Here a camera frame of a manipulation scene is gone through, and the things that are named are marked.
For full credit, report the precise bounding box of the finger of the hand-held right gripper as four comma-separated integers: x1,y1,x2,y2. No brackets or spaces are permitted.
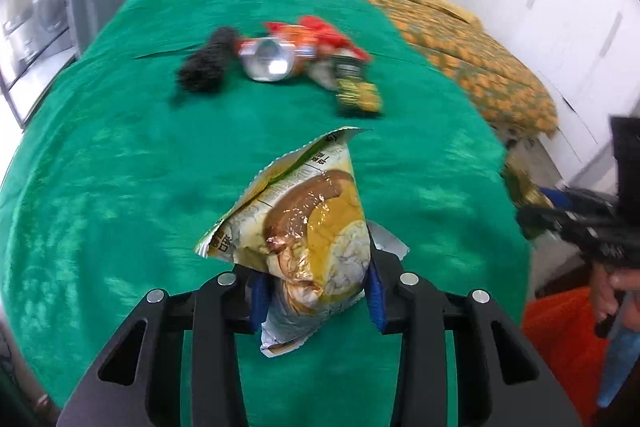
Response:
539,186,581,208
516,203,576,240

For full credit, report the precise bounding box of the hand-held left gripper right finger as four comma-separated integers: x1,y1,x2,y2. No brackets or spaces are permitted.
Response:
365,247,583,427

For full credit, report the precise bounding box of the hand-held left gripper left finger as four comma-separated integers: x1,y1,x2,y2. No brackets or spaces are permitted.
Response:
57,267,273,427

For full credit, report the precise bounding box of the yellow snack bag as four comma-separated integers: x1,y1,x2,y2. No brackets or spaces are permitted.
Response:
194,127,411,358

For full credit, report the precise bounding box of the red wrapper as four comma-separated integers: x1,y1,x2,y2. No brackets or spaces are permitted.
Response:
264,22,301,38

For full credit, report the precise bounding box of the red plastic bag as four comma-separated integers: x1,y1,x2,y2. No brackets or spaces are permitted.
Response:
299,16,371,60

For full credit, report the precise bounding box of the person's right forearm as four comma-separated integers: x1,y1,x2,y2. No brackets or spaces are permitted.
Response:
596,302,640,408

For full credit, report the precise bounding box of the person's right hand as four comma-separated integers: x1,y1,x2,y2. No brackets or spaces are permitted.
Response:
589,267,640,334

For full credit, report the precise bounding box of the orange cloth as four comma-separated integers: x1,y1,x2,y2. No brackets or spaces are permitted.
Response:
522,286,613,427

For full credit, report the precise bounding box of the white wardrobe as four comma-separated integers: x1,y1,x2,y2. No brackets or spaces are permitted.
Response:
450,0,640,188

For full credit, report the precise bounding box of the green floral tablecloth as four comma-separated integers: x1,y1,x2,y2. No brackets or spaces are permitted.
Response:
0,0,533,427

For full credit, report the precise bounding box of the dark green wrapper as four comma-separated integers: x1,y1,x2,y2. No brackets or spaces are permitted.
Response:
332,54,385,118

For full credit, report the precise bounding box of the glass sliding door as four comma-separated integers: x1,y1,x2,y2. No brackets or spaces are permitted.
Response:
0,0,81,128

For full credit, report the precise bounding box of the washing machine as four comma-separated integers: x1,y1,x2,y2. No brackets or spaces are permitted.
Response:
30,0,68,38

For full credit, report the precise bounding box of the black rope bundle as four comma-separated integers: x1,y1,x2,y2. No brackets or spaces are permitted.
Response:
175,27,241,95

